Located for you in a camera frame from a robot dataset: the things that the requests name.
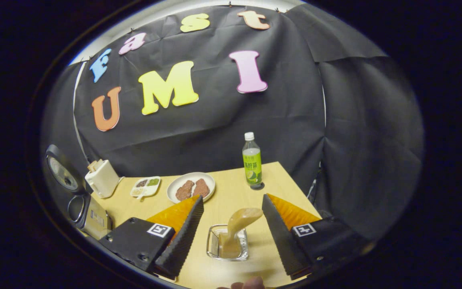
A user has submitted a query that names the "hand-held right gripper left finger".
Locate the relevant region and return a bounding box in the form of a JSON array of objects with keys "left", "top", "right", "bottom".
[{"left": 99, "top": 195, "right": 205, "bottom": 280}]

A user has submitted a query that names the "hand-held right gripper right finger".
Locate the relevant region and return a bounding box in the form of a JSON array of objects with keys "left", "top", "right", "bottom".
[{"left": 262, "top": 193, "right": 372, "bottom": 280}]

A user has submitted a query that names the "clear chopstick holder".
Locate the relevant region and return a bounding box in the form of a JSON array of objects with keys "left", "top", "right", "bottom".
[{"left": 206, "top": 224, "right": 250, "bottom": 262}]

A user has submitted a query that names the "wooden spoon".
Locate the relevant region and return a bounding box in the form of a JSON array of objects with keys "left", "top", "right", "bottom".
[{"left": 219, "top": 208, "right": 263, "bottom": 259}]

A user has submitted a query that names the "black rice cooker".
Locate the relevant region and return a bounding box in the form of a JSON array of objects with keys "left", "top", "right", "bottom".
[{"left": 45, "top": 144, "right": 113, "bottom": 241}]

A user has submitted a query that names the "white utensil holder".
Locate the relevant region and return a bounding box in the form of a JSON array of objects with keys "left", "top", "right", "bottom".
[{"left": 85, "top": 159, "right": 120, "bottom": 199}]

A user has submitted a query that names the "brown meat piece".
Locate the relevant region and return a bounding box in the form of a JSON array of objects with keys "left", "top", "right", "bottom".
[
  {"left": 193, "top": 178, "right": 211, "bottom": 198},
  {"left": 175, "top": 180, "right": 196, "bottom": 201}
]

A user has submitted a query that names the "white divided seasoning dish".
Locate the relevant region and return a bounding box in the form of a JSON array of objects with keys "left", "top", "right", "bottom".
[{"left": 130, "top": 176, "right": 162, "bottom": 201}]

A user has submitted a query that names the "white round plate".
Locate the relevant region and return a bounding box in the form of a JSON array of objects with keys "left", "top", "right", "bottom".
[{"left": 167, "top": 172, "right": 216, "bottom": 204}]

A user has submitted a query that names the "green tea bottle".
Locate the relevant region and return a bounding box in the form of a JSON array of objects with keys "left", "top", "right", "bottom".
[{"left": 242, "top": 132, "right": 264, "bottom": 190}]

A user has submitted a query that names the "black backdrop cloth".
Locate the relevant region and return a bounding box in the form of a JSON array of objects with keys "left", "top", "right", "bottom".
[{"left": 41, "top": 4, "right": 424, "bottom": 241}]

